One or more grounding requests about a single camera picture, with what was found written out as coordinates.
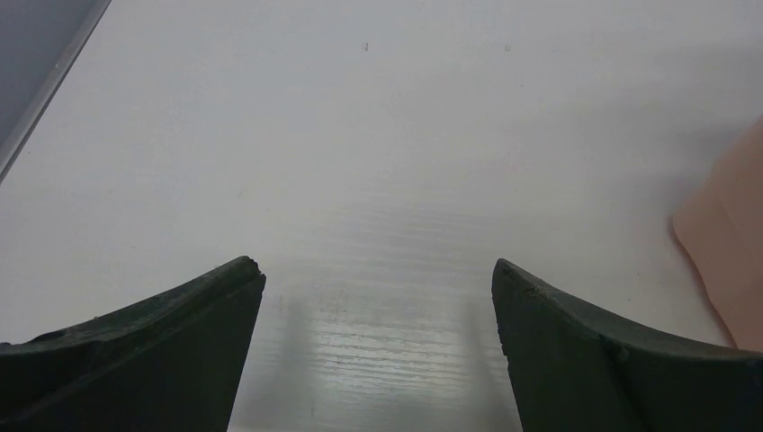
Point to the aluminium table edge rail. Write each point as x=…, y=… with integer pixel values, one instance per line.
x=40, y=41

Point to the pink plastic bin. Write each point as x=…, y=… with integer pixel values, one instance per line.
x=720, y=228

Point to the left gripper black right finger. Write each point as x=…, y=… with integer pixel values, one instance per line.
x=574, y=366

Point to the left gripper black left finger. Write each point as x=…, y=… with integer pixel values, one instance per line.
x=172, y=362

